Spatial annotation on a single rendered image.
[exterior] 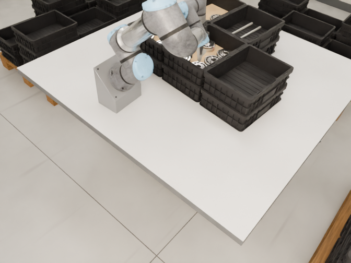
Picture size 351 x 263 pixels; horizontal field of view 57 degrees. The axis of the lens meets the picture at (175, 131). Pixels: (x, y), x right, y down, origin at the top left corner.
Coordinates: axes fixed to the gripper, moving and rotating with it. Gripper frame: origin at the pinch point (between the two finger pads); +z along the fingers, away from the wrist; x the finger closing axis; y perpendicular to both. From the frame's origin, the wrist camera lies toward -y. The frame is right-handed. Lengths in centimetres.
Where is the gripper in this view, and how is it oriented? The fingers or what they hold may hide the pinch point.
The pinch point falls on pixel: (194, 58)
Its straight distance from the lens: 180.8
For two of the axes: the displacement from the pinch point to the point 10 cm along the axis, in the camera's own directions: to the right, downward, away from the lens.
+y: 7.1, -4.9, 5.1
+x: -7.1, -4.7, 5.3
